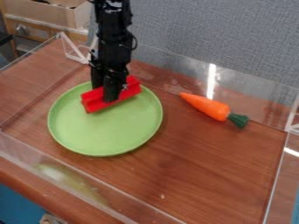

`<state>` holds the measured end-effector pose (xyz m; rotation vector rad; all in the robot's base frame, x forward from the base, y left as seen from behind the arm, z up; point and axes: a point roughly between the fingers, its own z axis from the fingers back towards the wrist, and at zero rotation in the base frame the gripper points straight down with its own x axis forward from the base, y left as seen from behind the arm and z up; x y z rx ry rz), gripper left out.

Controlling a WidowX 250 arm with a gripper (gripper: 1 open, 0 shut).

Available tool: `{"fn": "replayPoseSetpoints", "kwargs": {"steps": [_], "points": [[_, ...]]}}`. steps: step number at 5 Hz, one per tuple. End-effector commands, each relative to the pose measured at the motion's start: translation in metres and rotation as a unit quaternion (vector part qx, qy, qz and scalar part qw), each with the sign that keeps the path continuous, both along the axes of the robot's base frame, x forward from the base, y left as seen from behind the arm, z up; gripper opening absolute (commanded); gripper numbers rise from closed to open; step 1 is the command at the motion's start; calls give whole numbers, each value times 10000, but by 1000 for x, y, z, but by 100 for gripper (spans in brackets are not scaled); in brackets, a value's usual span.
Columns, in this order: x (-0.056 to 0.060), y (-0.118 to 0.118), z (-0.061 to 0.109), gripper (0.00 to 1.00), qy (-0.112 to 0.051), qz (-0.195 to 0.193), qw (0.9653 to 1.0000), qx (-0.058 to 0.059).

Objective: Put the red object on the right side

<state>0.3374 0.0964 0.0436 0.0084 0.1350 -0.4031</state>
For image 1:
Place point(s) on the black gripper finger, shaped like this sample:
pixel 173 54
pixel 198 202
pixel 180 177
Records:
pixel 113 84
pixel 96 75

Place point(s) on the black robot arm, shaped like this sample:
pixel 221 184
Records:
pixel 113 17

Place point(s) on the clear acrylic tray walls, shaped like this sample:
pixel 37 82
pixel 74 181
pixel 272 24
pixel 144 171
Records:
pixel 204 172

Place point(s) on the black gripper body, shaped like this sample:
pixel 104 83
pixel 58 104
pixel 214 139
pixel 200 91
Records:
pixel 113 53

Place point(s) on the cardboard box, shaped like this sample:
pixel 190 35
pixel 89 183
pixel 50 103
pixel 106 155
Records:
pixel 66 13

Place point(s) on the green round plate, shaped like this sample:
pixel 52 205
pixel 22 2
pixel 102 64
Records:
pixel 110 131

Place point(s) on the red rectangular block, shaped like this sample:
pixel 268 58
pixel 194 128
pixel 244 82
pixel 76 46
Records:
pixel 92 99

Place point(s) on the clear acrylic corner bracket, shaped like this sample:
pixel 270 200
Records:
pixel 77 52

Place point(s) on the orange toy carrot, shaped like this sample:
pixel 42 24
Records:
pixel 214 109

